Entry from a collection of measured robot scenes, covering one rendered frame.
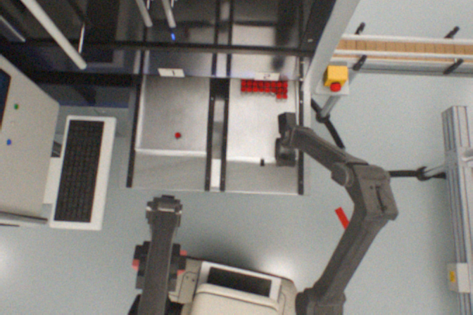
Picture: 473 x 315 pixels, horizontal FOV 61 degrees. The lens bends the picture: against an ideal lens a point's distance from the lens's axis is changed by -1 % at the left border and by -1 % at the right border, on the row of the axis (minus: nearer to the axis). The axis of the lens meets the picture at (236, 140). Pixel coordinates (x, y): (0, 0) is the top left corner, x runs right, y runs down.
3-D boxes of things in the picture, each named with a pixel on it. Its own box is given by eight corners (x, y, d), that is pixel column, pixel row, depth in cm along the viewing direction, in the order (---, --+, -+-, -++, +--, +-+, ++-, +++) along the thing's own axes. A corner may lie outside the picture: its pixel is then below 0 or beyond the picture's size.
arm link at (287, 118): (286, 137, 121) (312, 139, 123) (283, 103, 125) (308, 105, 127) (272, 150, 132) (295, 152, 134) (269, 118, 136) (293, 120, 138)
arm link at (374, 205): (369, 202, 77) (414, 204, 80) (342, 158, 88) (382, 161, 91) (300, 330, 102) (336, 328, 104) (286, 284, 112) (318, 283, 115)
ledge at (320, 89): (314, 62, 163) (314, 60, 161) (346, 63, 163) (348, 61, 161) (314, 94, 159) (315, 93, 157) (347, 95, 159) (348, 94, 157)
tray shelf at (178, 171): (134, 69, 162) (133, 67, 160) (309, 76, 161) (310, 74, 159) (120, 188, 149) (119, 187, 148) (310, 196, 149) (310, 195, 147)
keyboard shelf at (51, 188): (49, 114, 165) (46, 112, 163) (117, 118, 165) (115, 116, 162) (30, 226, 154) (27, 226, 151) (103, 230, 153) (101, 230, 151)
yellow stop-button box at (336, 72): (323, 69, 151) (327, 60, 144) (342, 69, 151) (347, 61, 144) (323, 87, 149) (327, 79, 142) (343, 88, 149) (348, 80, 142)
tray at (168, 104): (146, 67, 160) (143, 63, 156) (211, 69, 160) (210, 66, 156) (136, 150, 151) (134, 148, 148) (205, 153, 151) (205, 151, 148)
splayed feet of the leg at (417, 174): (372, 169, 239) (380, 164, 226) (456, 172, 239) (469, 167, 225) (373, 182, 237) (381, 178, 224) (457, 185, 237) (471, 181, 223)
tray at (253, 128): (231, 73, 159) (231, 69, 156) (297, 76, 159) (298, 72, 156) (226, 157, 151) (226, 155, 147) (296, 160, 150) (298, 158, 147)
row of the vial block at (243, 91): (240, 91, 157) (241, 86, 153) (286, 92, 157) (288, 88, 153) (240, 95, 157) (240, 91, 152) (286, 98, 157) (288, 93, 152)
